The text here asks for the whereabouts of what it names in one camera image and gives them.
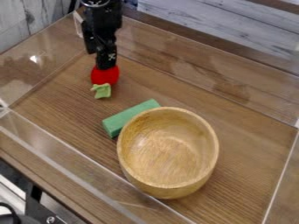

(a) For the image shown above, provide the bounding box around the black table frame bracket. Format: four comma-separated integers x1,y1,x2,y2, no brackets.
24,185,67,224

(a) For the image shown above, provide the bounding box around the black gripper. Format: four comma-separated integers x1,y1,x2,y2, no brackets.
80,0,123,70

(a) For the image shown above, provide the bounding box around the clear acrylic enclosure wall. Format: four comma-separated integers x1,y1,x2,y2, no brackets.
0,11,299,224

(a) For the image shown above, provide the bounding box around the red plush strawberry toy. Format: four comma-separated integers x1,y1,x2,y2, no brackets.
90,64,122,100

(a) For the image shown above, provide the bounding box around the green foam block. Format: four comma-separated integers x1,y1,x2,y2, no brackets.
102,99,160,138

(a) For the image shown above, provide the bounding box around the black cable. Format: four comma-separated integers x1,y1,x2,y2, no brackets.
0,201,23,224

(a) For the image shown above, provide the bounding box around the clear acrylic corner bracket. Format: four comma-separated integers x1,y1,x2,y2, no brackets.
72,11,83,39

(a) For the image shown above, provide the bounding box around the wooden bowl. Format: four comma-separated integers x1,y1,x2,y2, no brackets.
116,107,220,200

